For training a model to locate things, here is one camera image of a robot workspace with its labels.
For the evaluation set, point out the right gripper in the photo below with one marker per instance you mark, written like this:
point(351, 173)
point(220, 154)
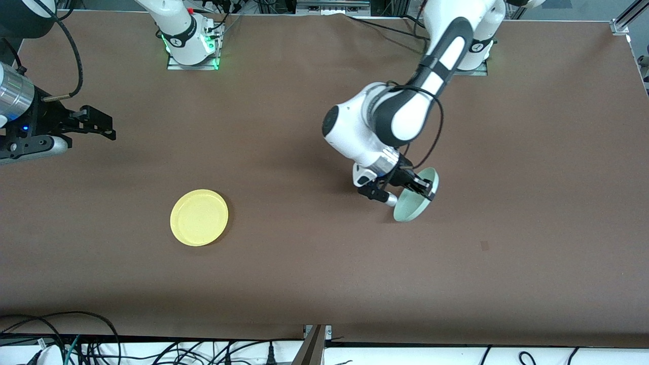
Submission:
point(44, 120)

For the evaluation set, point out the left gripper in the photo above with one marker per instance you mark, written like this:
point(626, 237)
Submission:
point(404, 174)

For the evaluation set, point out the pale green round plate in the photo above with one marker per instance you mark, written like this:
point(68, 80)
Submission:
point(411, 209)

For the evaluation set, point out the yellow round plate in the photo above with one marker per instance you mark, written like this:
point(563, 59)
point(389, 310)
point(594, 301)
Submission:
point(199, 217)

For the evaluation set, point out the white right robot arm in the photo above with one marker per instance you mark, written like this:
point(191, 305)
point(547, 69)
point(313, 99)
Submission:
point(177, 25)

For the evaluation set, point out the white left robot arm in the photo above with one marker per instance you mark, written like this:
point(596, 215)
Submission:
point(405, 121)

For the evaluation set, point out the grey metal equipment box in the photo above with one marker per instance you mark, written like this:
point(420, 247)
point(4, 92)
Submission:
point(332, 5)

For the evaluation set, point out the black power plug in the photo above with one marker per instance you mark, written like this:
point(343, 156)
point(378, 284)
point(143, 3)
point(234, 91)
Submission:
point(271, 356)

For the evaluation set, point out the aluminium corner extrusion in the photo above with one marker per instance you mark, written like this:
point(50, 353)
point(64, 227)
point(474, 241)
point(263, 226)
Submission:
point(621, 23)

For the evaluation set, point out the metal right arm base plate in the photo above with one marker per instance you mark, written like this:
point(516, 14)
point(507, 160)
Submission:
point(173, 66)

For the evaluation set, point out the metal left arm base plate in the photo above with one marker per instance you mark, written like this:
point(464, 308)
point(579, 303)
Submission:
point(479, 73)

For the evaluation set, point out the aluminium profile post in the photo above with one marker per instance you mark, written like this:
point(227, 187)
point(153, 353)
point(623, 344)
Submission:
point(312, 350)

